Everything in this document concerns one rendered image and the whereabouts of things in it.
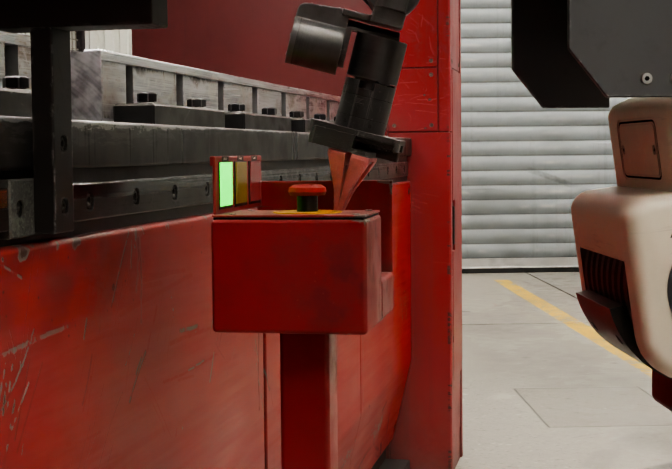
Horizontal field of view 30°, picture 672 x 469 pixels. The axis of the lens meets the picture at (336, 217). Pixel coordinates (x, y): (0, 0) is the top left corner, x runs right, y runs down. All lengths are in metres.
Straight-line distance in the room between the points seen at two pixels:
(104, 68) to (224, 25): 1.76
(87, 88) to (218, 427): 0.46
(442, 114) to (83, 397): 2.10
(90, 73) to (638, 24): 0.74
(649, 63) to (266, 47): 2.29
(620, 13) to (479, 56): 7.58
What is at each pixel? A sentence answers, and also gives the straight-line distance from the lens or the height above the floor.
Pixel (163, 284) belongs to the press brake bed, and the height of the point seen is 0.70.
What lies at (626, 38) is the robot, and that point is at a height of 0.93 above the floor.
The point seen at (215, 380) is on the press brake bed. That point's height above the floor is 0.56.
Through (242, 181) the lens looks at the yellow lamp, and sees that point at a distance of 1.37.
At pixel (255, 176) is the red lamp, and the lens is 1.43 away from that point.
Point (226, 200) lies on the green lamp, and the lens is 1.31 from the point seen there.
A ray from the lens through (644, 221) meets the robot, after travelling 1.08.
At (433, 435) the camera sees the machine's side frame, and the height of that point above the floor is 0.11.
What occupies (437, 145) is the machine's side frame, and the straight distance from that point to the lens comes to 3.19.
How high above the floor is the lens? 0.84
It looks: 3 degrees down
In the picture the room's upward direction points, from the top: 1 degrees counter-clockwise
